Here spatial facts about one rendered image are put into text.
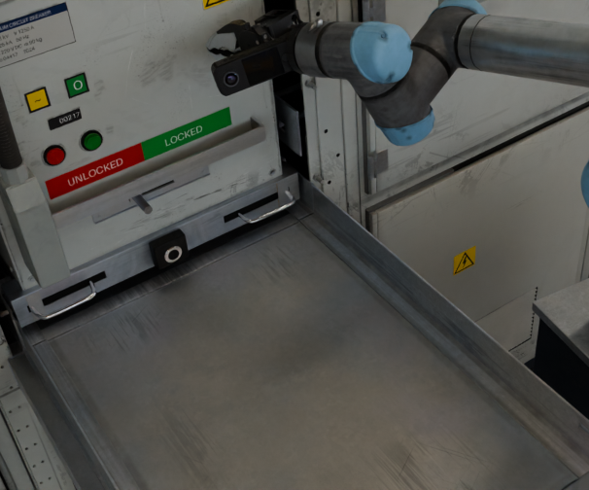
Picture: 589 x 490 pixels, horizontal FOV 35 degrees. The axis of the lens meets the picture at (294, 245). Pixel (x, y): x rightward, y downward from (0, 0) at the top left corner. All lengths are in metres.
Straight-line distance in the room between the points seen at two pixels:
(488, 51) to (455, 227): 0.74
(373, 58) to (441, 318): 0.46
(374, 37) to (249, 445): 0.59
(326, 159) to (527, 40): 0.54
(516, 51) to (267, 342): 0.58
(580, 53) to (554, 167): 0.92
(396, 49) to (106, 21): 0.42
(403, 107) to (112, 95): 0.44
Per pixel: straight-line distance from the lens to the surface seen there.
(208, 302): 1.55
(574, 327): 1.64
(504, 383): 1.40
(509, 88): 1.85
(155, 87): 1.45
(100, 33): 1.38
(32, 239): 1.35
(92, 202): 1.45
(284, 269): 1.59
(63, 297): 1.56
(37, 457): 1.73
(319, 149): 1.63
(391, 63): 1.20
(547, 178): 2.09
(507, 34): 1.25
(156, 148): 1.50
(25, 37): 1.34
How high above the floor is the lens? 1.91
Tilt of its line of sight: 41 degrees down
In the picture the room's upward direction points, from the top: 6 degrees counter-clockwise
